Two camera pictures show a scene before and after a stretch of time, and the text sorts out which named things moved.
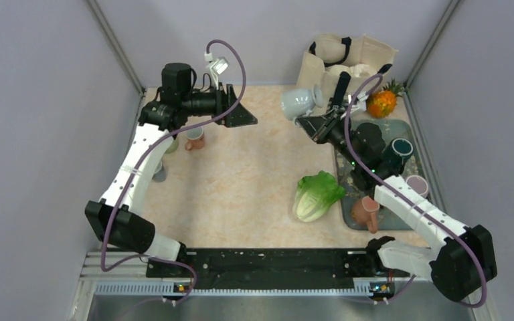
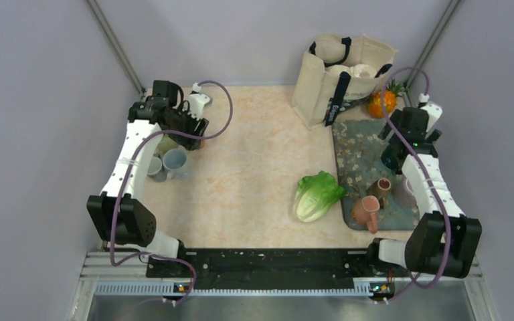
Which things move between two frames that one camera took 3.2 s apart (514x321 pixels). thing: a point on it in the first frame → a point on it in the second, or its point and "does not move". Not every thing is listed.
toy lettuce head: x=314 y=195 does not move
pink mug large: x=365 y=211 does not move
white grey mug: x=298 y=102 → x=175 y=161
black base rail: x=276 y=268 does not move
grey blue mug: x=160 y=173 does not move
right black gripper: x=319 y=127 → x=432 y=136
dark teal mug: x=397 y=153 does not move
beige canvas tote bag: x=338 y=65 does not move
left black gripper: x=226 y=101 → x=191 y=140
